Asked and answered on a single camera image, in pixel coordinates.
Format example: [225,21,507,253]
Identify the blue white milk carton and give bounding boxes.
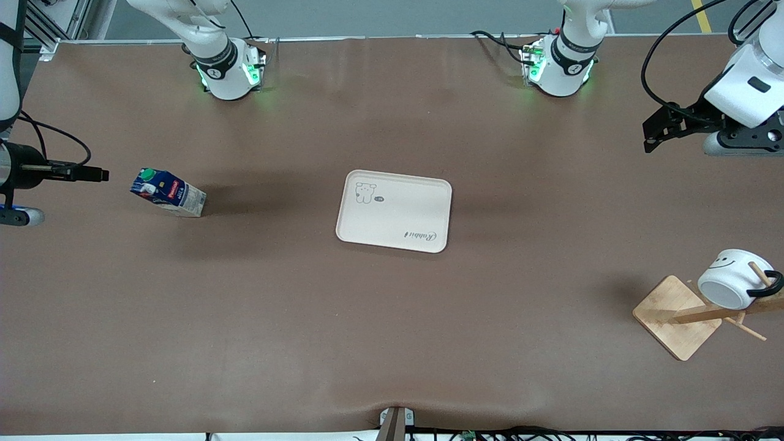
[129,167,208,219]

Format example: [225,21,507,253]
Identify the white smiley mug black handle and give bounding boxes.
[697,248,784,311]

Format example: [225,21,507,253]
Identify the wooden mug rack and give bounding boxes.
[632,262,784,362]

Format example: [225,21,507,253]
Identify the cream plastic tray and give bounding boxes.
[336,170,453,254]

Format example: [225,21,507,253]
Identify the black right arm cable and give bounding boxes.
[16,111,93,170]

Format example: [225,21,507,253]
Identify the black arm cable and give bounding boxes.
[16,111,93,170]
[641,0,766,117]

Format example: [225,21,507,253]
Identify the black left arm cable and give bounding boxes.
[641,0,766,117]

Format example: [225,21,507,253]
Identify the aluminium frame profile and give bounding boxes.
[731,0,763,48]
[23,0,94,61]

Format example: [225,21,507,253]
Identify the black left base cables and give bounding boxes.
[470,29,557,67]

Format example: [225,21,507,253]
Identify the black right base cable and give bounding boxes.
[217,0,271,45]

